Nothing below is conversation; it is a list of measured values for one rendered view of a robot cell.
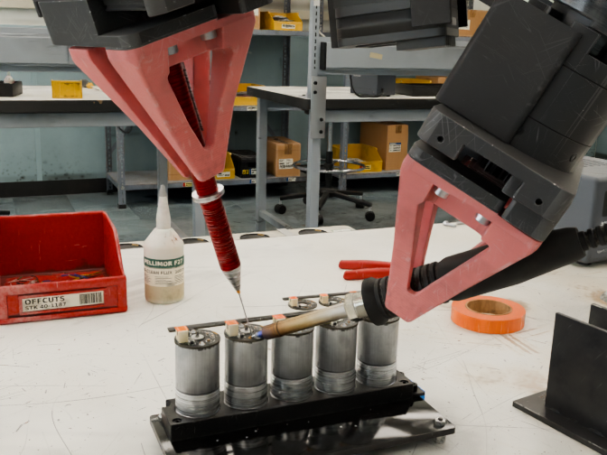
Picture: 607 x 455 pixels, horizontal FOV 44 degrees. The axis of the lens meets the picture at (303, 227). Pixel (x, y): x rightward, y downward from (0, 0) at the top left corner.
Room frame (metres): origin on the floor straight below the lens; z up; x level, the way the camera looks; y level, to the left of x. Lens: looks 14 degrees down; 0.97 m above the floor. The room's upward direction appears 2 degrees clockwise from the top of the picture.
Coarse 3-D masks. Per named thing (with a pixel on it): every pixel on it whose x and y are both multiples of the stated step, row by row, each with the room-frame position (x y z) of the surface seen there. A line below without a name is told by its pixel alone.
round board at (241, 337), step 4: (244, 324) 0.40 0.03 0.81; (252, 324) 0.40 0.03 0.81; (256, 324) 0.40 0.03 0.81; (240, 328) 0.39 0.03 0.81; (244, 328) 0.39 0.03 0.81; (248, 328) 0.39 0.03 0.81; (252, 328) 0.40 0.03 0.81; (256, 328) 0.39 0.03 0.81; (260, 328) 0.40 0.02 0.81; (224, 332) 0.39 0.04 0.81; (256, 332) 0.39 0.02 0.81; (228, 336) 0.38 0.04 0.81; (232, 336) 0.38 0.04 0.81; (236, 336) 0.38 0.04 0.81; (240, 336) 0.38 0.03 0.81; (244, 336) 0.38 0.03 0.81; (248, 336) 0.38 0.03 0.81; (236, 340) 0.38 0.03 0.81; (240, 340) 0.38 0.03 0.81; (244, 340) 0.38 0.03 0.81; (248, 340) 0.38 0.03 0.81; (252, 340) 0.38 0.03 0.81; (256, 340) 0.38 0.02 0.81
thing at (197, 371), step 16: (192, 336) 0.38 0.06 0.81; (176, 352) 0.37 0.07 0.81; (192, 352) 0.37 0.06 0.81; (208, 352) 0.37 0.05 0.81; (176, 368) 0.37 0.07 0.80; (192, 368) 0.37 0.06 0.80; (208, 368) 0.37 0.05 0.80; (176, 384) 0.37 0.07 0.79; (192, 384) 0.37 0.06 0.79; (208, 384) 0.37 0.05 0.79; (176, 400) 0.37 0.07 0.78; (192, 400) 0.37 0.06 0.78; (208, 400) 0.37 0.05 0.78; (192, 416) 0.37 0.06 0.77; (208, 416) 0.37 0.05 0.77
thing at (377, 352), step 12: (360, 324) 0.42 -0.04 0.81; (372, 324) 0.41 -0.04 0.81; (384, 324) 0.41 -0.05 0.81; (396, 324) 0.42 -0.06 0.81; (360, 336) 0.42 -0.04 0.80; (372, 336) 0.41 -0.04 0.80; (384, 336) 0.41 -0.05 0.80; (396, 336) 0.42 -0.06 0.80; (360, 348) 0.42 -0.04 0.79; (372, 348) 0.41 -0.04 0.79; (384, 348) 0.41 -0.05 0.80; (396, 348) 0.42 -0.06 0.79; (360, 360) 0.42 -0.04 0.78; (372, 360) 0.41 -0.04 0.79; (384, 360) 0.41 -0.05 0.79; (396, 360) 0.42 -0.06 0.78; (360, 372) 0.42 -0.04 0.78; (372, 372) 0.41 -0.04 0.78; (384, 372) 0.41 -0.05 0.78; (396, 372) 0.42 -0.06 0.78; (372, 384) 0.41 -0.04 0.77; (384, 384) 0.41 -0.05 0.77
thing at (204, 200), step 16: (176, 64) 0.34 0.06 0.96; (176, 80) 0.34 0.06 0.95; (176, 96) 0.34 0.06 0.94; (192, 96) 0.35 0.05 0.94; (192, 112) 0.35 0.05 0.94; (192, 128) 0.35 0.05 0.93; (192, 176) 0.35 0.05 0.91; (192, 192) 0.36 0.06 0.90; (208, 192) 0.36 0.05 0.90; (208, 208) 0.36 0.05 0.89; (208, 224) 0.36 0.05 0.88; (224, 224) 0.36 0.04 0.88; (224, 240) 0.36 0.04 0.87; (224, 256) 0.36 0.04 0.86
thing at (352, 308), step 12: (348, 300) 0.36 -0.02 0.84; (360, 300) 0.35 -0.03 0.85; (312, 312) 0.37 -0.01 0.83; (324, 312) 0.36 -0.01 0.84; (336, 312) 0.36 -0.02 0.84; (348, 312) 0.35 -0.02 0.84; (360, 312) 0.35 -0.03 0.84; (276, 324) 0.37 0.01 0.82; (288, 324) 0.37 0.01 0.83; (300, 324) 0.37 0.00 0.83; (312, 324) 0.36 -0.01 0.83; (264, 336) 0.37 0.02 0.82; (276, 336) 0.37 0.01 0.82
